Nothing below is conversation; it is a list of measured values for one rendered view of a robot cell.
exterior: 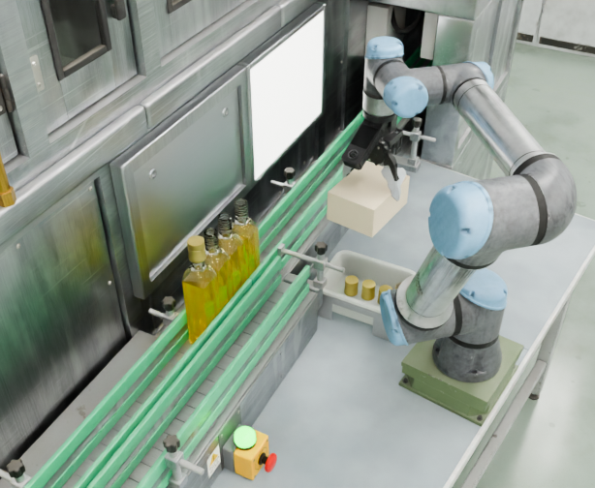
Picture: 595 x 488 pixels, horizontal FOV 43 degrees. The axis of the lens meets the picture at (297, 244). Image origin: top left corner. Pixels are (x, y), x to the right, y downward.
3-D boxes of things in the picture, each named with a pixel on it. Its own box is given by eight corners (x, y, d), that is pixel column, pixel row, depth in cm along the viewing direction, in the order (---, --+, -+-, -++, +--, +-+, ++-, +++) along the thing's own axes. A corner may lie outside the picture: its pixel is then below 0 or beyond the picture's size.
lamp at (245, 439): (241, 429, 154) (240, 419, 152) (260, 437, 153) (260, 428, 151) (230, 445, 151) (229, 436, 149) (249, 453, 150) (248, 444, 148)
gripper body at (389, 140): (401, 153, 169) (407, 106, 162) (383, 170, 164) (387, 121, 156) (372, 143, 173) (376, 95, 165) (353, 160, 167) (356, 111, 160)
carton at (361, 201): (406, 202, 177) (409, 176, 173) (372, 237, 167) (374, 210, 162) (362, 186, 183) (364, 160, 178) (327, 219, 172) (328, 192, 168)
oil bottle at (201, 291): (203, 327, 169) (194, 255, 156) (224, 336, 167) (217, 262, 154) (188, 344, 165) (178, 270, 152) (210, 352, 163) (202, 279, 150)
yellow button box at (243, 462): (240, 443, 160) (238, 422, 156) (271, 457, 158) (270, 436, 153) (223, 469, 155) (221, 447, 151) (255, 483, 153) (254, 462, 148)
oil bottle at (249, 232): (241, 281, 181) (236, 209, 168) (262, 289, 179) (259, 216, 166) (230, 295, 177) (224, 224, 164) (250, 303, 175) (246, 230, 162)
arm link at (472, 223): (450, 344, 161) (557, 225, 112) (384, 356, 158) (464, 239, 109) (433, 292, 166) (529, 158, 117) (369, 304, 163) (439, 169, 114)
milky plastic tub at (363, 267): (339, 272, 203) (340, 247, 197) (418, 297, 195) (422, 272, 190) (310, 312, 191) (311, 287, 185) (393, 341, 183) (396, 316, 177)
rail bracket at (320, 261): (282, 267, 184) (282, 228, 176) (345, 289, 178) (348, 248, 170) (276, 275, 182) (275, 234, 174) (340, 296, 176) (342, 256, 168)
